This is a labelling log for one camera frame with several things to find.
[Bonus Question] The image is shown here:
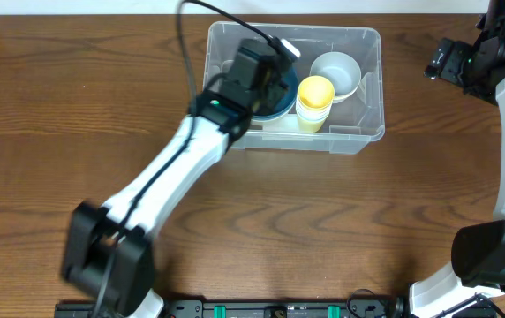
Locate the blue bowl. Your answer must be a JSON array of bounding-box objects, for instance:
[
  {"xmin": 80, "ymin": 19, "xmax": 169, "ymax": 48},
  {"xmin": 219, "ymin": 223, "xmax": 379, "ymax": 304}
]
[{"xmin": 252, "ymin": 67, "xmax": 299, "ymax": 125}]

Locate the yellow cup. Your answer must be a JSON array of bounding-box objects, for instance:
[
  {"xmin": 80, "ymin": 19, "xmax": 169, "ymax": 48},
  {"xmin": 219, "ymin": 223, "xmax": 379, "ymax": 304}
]
[
  {"xmin": 298, "ymin": 75, "xmax": 335, "ymax": 110},
  {"xmin": 297, "ymin": 116, "xmax": 326, "ymax": 133}
]

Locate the small grey bowl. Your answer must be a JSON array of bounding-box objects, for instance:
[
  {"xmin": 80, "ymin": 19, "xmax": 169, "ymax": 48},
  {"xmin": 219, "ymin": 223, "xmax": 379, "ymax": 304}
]
[{"xmin": 310, "ymin": 52, "xmax": 362, "ymax": 98}]

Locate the large cream bowl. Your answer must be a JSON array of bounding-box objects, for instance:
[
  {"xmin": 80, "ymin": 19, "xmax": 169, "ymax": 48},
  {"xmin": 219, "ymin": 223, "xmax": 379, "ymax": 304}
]
[{"xmin": 251, "ymin": 112, "xmax": 288, "ymax": 126}]

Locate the light blue cup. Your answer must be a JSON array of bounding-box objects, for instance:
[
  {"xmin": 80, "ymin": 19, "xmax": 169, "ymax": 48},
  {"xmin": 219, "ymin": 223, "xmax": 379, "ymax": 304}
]
[{"xmin": 296, "ymin": 105, "xmax": 331, "ymax": 122}]

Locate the small white bowl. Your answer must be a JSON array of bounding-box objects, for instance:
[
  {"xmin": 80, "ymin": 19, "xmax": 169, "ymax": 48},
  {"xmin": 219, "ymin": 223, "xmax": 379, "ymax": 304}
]
[{"xmin": 333, "ymin": 95, "xmax": 349, "ymax": 104}]

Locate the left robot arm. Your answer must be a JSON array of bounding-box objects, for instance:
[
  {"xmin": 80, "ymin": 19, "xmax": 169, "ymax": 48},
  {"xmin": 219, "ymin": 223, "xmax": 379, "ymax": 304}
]
[{"xmin": 61, "ymin": 37, "xmax": 300, "ymax": 317}]

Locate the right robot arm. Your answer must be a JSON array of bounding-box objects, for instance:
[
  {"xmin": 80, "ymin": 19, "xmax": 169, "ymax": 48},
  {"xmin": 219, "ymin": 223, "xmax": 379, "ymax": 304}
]
[{"xmin": 399, "ymin": 0, "xmax": 505, "ymax": 317}]

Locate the clear plastic storage container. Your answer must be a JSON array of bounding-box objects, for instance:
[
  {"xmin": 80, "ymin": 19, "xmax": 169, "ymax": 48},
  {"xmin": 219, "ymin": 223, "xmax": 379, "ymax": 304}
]
[{"xmin": 201, "ymin": 20, "xmax": 386, "ymax": 155}]

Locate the left black cable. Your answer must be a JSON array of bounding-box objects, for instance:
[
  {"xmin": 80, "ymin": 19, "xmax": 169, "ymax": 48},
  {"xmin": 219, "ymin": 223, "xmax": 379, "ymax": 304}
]
[{"xmin": 91, "ymin": 0, "xmax": 280, "ymax": 318}]

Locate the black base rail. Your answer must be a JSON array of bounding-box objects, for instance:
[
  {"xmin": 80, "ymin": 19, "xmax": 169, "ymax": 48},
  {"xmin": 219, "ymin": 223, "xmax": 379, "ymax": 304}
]
[{"xmin": 53, "ymin": 289, "xmax": 412, "ymax": 318}]

